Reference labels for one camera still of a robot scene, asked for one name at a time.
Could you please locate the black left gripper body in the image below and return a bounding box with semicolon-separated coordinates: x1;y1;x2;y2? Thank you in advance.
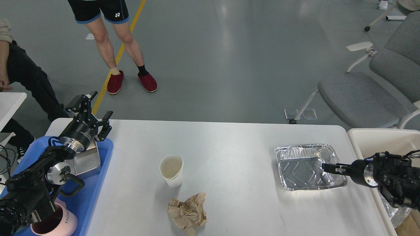
58;121;102;151

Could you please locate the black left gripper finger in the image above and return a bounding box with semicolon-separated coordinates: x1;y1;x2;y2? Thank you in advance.
96;111;114;141
65;91;98;123

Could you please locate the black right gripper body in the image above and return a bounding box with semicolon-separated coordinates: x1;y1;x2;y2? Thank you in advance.
341;159;378;188

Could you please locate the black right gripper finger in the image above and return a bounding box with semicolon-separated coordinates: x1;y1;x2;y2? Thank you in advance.
322;163;348;176

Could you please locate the square stainless steel tray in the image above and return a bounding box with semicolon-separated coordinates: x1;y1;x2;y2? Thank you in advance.
64;141;102;180

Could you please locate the aluminium foil tray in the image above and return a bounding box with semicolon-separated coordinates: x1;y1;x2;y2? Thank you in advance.
274;144;347;191

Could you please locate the white paper cup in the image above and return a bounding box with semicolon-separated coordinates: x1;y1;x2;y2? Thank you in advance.
159;154;183;187

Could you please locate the pink mug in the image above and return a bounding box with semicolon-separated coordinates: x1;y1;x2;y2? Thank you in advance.
30;198;78;236

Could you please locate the brown paper napkin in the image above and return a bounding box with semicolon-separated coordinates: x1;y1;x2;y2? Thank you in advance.
168;192;207;236

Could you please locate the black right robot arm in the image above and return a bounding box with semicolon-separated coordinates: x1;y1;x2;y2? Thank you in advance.
322;150;420;210

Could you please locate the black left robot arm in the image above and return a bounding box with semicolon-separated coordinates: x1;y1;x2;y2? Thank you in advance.
1;91;113;236

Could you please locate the white waste bin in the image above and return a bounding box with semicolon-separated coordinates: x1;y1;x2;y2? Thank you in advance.
348;128;420;236

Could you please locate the blue plastic tray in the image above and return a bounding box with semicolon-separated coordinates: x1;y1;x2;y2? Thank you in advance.
1;136;114;236

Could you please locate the seated person in black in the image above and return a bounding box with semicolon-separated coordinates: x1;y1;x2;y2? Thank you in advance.
0;18;70;158

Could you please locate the white side table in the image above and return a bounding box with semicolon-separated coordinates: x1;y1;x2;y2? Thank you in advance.
0;92;27;130

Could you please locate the grey office chair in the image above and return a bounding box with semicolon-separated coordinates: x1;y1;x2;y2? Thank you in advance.
287;11;420;129

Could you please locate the standing person in shorts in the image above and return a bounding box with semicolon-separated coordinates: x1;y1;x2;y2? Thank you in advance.
67;0;158;95

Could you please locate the white chair base far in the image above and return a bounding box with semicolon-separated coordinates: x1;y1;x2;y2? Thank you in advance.
364;0;420;32

